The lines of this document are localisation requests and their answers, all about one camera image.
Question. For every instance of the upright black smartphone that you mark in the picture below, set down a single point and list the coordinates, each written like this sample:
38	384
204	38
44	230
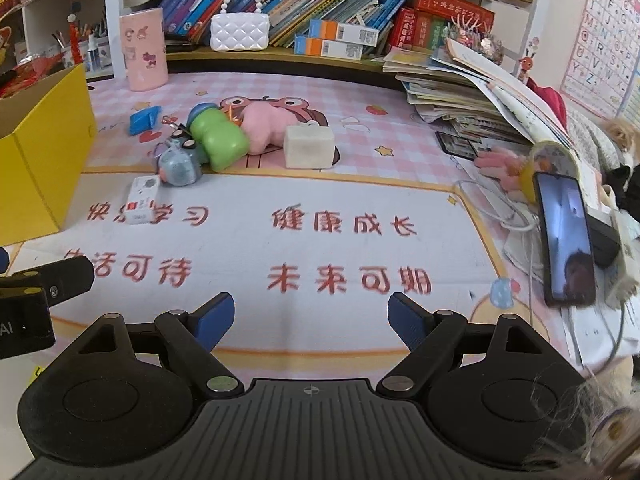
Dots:
565	240

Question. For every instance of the yellow round phone holder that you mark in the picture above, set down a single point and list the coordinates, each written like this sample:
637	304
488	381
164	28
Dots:
550	160

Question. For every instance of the row of blue books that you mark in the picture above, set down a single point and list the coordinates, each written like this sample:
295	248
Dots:
280	2

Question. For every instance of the orange blue carton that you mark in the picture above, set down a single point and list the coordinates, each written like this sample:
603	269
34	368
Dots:
345	32
327	49

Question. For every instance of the pink checked printed tablecloth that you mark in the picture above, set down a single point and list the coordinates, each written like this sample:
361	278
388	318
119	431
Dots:
320	240

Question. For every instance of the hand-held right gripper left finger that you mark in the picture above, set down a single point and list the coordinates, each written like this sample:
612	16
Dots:
219	321

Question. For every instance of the pink plush toy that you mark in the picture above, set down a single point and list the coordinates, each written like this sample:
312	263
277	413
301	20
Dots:
265	127

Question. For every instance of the tan fluffy animal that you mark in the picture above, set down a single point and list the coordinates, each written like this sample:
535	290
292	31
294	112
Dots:
622	135

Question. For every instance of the sequined hair accessories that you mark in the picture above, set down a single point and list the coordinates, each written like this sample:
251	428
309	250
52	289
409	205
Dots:
475	35

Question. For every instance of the red cloth bag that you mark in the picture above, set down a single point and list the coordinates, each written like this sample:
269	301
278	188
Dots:
550	100

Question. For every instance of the green plastic toy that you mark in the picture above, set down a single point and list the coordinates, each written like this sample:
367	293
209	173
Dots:
220	135

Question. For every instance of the small white box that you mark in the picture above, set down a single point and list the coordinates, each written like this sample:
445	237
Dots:
142	200

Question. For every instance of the white power strip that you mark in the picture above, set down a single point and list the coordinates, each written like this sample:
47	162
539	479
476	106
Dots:
625	255

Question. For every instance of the red festive decoration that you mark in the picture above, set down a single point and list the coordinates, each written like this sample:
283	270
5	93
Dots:
30	72

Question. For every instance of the large open booklet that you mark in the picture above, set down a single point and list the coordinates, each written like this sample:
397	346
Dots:
515	95

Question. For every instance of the curved wooden bookshelf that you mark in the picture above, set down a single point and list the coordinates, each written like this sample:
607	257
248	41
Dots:
320	62

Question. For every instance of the red boxed book set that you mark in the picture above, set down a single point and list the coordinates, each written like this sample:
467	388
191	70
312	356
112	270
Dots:
440	15

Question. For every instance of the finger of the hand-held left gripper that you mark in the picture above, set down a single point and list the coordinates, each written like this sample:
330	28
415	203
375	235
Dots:
62	277
3	260

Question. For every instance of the white shelf unit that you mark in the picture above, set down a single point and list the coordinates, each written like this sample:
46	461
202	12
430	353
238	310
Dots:
60	5

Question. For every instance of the pink fluffy toy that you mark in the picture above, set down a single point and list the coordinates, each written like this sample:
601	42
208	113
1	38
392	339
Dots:
500	167

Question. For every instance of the stack of paper booklets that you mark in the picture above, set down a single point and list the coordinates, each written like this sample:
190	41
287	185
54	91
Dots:
450	95

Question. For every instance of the cream square block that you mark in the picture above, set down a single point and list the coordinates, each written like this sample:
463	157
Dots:
307	146

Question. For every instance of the yellow cardboard box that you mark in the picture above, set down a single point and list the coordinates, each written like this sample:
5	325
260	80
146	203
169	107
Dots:
47	160

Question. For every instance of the alphabet wall poster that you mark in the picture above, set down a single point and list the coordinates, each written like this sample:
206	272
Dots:
607	35

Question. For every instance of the pen cups with pens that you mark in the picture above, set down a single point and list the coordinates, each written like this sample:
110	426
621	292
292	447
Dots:
92	45

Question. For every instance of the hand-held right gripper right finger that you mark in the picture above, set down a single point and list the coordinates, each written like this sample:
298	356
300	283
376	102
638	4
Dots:
404	324

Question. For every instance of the blue wrapped packet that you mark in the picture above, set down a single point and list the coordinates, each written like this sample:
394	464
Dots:
145	121

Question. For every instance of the grey toy camera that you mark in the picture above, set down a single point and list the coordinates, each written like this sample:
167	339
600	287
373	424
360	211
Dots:
177	162

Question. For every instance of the beige fluffy fur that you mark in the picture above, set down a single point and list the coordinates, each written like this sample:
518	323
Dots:
585	425

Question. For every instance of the flat black smartphone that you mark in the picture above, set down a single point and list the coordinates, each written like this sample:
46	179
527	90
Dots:
457	146

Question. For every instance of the white quilted handbag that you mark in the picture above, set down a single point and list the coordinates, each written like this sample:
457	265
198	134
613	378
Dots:
239	32

